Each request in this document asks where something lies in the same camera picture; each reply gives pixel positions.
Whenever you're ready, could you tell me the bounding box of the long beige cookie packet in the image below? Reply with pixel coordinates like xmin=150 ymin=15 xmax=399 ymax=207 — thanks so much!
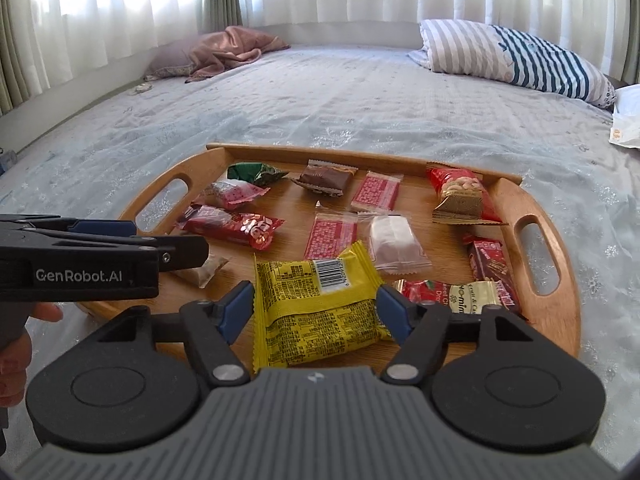
xmin=172 ymin=254 xmax=231 ymax=289

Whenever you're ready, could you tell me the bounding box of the green snack packet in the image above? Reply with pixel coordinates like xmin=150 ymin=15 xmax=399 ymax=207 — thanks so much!
xmin=226 ymin=161 xmax=291 ymax=187

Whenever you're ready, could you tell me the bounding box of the brown cake packet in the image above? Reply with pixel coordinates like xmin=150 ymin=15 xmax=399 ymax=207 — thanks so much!
xmin=291 ymin=159 xmax=359 ymax=197

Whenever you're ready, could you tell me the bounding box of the gold and red snack packet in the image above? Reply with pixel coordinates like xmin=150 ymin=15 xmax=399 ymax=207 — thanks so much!
xmin=392 ymin=279 xmax=521 ymax=317

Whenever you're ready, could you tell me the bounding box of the red nut snack packet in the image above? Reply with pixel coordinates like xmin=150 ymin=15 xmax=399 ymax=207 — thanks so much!
xmin=426 ymin=165 xmax=510 ymax=226

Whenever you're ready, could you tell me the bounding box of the yellow snack packet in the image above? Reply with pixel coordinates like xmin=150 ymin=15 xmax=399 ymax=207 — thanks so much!
xmin=252 ymin=241 xmax=401 ymax=375

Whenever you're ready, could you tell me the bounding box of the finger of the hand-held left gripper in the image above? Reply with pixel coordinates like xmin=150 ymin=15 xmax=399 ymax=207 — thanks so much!
xmin=0 ymin=230 xmax=211 ymax=274
xmin=0 ymin=214 xmax=138 ymax=241

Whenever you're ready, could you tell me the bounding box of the white cake clear packet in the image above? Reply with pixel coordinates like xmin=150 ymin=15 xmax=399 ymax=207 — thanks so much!
xmin=357 ymin=212 xmax=433 ymax=275

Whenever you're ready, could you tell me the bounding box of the dark red snack packet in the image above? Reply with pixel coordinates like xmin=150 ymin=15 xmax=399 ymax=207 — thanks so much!
xmin=461 ymin=233 xmax=517 ymax=285

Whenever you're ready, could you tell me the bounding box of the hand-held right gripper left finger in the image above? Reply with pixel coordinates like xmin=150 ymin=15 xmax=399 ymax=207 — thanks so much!
xmin=97 ymin=281 xmax=253 ymax=388

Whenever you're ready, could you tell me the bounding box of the wooden tray with handles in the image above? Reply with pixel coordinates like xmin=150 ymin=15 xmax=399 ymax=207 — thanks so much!
xmin=82 ymin=142 xmax=582 ymax=361

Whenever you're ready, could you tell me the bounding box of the red chocolate wafer packet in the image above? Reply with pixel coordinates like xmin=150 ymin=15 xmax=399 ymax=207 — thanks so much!
xmin=176 ymin=204 xmax=286 ymax=252

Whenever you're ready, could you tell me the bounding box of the pink crumpled cloth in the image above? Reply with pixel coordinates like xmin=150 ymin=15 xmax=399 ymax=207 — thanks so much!
xmin=185 ymin=25 xmax=292 ymax=84

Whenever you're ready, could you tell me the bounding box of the striped pillow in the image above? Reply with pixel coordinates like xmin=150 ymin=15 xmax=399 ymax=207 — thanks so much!
xmin=406 ymin=19 xmax=617 ymax=109

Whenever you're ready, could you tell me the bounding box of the red label biscuit packet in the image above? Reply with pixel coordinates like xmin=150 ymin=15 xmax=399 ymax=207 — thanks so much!
xmin=350 ymin=170 xmax=404 ymax=212
xmin=304 ymin=213 xmax=359 ymax=262

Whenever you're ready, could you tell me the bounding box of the white pillow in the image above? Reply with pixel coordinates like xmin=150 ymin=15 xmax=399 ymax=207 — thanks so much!
xmin=607 ymin=84 xmax=640 ymax=151

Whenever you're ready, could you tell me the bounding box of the purple pillow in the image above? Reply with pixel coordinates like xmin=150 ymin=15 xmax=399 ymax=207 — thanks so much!
xmin=144 ymin=35 xmax=211 ymax=81

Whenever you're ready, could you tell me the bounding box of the person's left hand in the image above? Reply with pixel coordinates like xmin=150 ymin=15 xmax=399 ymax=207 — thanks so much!
xmin=0 ymin=302 xmax=64 ymax=409

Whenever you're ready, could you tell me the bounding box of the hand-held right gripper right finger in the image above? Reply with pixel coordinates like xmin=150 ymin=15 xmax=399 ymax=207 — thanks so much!
xmin=376 ymin=284 xmax=538 ymax=387

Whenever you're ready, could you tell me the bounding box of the clear packet with red ends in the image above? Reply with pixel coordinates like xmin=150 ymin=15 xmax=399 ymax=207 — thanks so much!
xmin=201 ymin=180 xmax=271 ymax=211

